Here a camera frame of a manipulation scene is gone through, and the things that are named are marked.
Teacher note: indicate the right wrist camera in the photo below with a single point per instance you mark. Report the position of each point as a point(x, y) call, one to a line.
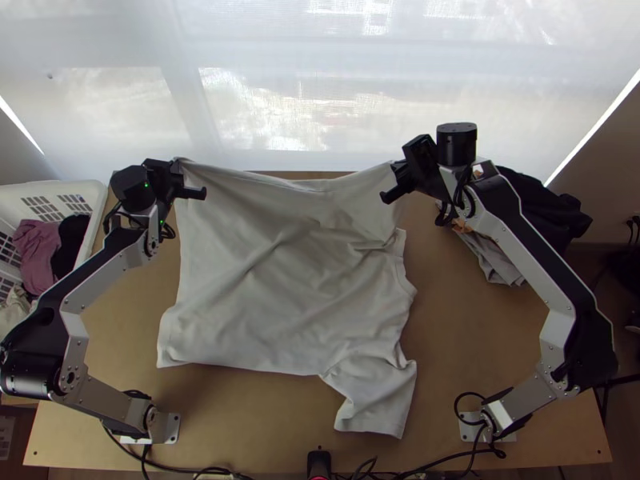
point(419, 147)

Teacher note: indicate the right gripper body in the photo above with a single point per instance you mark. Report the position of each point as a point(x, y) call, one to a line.
point(420, 177)

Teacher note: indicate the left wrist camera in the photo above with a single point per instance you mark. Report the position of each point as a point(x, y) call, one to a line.
point(157, 166)

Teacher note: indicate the pile of folded clothes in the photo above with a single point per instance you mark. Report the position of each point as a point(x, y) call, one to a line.
point(545, 200)

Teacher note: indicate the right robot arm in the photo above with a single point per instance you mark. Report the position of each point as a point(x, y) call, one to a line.
point(500, 210)

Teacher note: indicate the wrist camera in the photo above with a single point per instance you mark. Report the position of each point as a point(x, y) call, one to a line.
point(157, 166)
point(419, 147)

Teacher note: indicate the white laundry basket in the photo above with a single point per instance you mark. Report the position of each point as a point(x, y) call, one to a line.
point(50, 192)

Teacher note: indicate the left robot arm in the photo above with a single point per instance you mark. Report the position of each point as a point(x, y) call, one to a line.
point(75, 300)

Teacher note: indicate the white t-shirt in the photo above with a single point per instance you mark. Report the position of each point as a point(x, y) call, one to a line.
point(290, 280)

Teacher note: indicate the heap of clothes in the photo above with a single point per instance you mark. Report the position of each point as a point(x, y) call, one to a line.
point(35, 250)

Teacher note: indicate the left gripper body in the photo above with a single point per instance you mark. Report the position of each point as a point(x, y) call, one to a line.
point(167, 187)

